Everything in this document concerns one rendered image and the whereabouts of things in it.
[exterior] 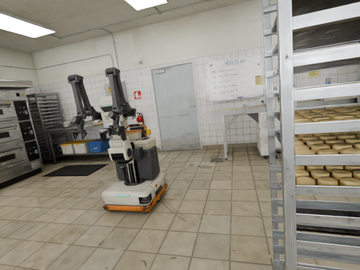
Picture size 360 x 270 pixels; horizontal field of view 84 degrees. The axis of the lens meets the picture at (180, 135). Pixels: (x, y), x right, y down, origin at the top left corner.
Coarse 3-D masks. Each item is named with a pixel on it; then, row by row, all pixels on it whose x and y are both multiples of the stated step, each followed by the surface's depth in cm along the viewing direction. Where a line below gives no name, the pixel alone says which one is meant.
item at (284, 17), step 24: (288, 0) 47; (288, 24) 48; (288, 48) 49; (288, 72) 50; (288, 96) 51; (288, 120) 52; (288, 144) 54; (288, 168) 55; (288, 192) 56; (288, 216) 58; (288, 240) 59; (288, 264) 60
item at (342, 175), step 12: (300, 168) 71; (312, 168) 70; (324, 168) 73; (336, 168) 67; (348, 168) 67; (300, 180) 62; (312, 180) 61; (324, 180) 60; (336, 180) 59; (348, 180) 58
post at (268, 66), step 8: (264, 0) 86; (264, 16) 88; (264, 24) 88; (264, 40) 90; (264, 48) 91; (264, 56) 93; (272, 80) 92; (272, 88) 92; (272, 104) 94; (272, 120) 95; (272, 128) 96; (272, 144) 97; (272, 160) 99; (272, 176) 100; (272, 192) 102; (272, 208) 104; (272, 224) 106; (272, 232) 107; (272, 240) 110
